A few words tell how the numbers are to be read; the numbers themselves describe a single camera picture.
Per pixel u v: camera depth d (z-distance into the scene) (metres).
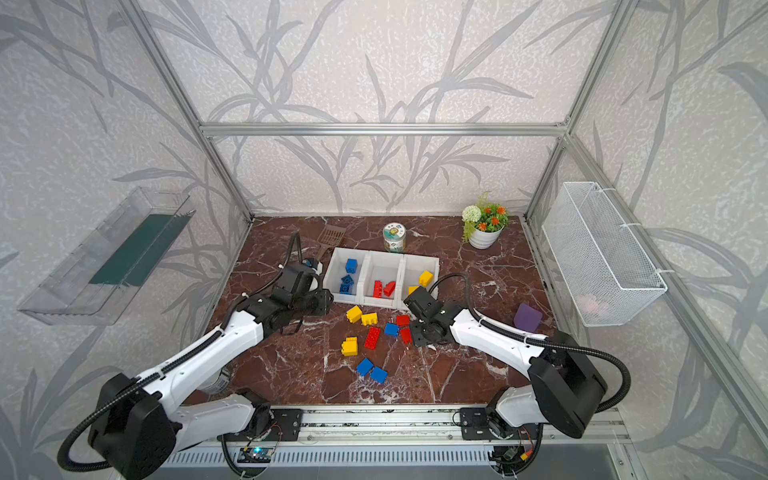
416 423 0.75
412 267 1.02
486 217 1.02
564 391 0.42
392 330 0.89
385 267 1.02
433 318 0.64
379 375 0.81
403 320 0.93
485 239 1.05
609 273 0.61
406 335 0.91
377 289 0.96
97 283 0.63
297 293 0.63
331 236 1.15
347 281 0.99
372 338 0.87
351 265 1.03
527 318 0.91
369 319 0.91
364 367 0.83
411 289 0.96
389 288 0.97
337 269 1.03
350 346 0.85
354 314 0.91
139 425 0.39
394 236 1.05
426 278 0.99
